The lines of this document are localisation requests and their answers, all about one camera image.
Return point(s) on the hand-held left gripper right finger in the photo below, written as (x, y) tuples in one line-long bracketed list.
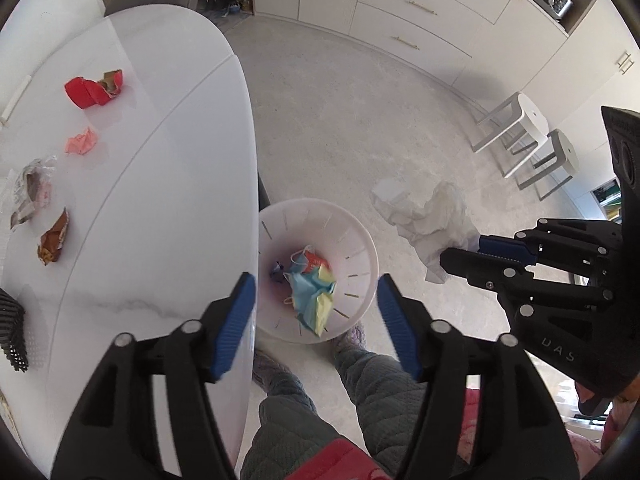
[(395, 325)]

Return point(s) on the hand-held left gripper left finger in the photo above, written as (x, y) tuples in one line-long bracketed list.
[(232, 327)]

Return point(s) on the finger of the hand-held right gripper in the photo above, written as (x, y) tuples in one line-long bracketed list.
[(475, 267), (500, 247)]

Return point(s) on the white tissue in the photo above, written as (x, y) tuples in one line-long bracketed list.
[(435, 220)]

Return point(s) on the blue face mask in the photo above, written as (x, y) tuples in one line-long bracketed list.
[(302, 290)]

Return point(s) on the white slotted waste bin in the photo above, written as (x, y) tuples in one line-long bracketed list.
[(320, 220)]

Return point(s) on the brown snack wrapper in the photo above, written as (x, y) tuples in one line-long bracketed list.
[(54, 237)]

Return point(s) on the black foam net sleeve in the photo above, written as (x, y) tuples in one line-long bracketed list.
[(12, 330)]

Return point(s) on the pink paper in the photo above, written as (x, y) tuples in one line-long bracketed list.
[(80, 144)]

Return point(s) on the clear plastic brown wrapper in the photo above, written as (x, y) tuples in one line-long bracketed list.
[(32, 190)]

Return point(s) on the red and brown wrapper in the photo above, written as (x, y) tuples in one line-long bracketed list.
[(87, 91)]

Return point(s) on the person's right hand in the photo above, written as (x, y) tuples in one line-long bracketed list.
[(617, 422)]

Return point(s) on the person's fuzzy slipper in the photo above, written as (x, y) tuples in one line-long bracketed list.
[(270, 372), (352, 340)]

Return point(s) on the person's grey quilted pants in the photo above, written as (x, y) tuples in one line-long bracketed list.
[(320, 410)]

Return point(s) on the white stool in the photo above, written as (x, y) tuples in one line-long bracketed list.
[(562, 152), (530, 115)]

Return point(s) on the pink printed garment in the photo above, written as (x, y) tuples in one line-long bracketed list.
[(475, 435)]

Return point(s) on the person's red garment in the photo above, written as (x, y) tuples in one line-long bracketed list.
[(345, 460)]

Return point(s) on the beige cabinet wall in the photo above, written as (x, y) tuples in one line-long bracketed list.
[(425, 5)]

